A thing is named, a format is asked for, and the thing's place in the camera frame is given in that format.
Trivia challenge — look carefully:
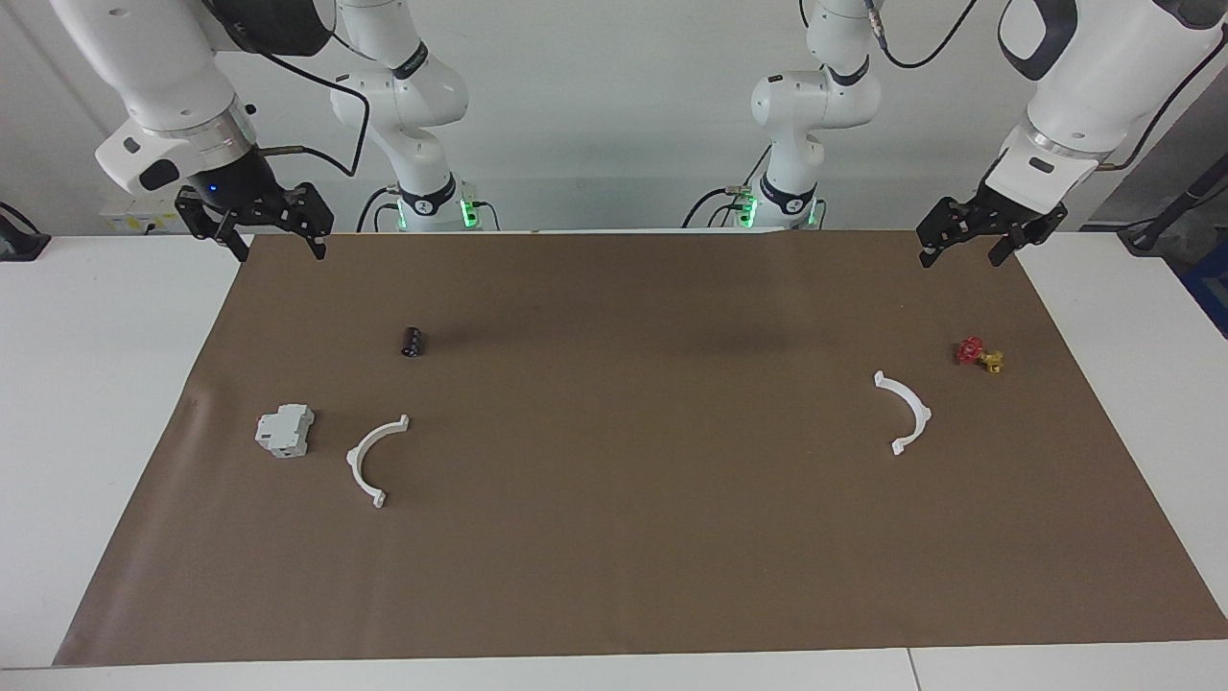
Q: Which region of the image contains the white half-ring pipe clamp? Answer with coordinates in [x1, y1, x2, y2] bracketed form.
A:
[345, 414, 411, 509]
[873, 370, 933, 457]

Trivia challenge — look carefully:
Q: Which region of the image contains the red and yellow valve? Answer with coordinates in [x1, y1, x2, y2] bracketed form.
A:
[955, 336, 1005, 375]

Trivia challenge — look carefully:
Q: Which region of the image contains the black tripod stand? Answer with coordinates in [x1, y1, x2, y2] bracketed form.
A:
[1118, 154, 1228, 255]

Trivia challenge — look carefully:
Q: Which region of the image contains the white circuit breaker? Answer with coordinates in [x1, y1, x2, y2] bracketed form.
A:
[254, 403, 316, 460]

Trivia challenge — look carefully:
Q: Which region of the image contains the blue box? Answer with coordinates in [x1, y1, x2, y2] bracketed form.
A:
[1178, 238, 1228, 339]

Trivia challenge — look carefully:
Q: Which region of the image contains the brown table mat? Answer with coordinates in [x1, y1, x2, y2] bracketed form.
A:
[53, 228, 1228, 668]

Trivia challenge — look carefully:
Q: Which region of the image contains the black base cable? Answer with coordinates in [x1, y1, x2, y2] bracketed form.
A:
[683, 187, 744, 229]
[357, 185, 399, 233]

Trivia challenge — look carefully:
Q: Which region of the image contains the white wall socket box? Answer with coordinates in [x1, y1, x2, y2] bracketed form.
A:
[101, 197, 193, 234]

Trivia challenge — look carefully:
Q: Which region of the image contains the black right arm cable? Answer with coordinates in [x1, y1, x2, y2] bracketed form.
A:
[257, 48, 372, 179]

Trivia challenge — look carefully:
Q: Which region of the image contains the black clamp mount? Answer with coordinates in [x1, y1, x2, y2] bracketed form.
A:
[0, 202, 51, 262]

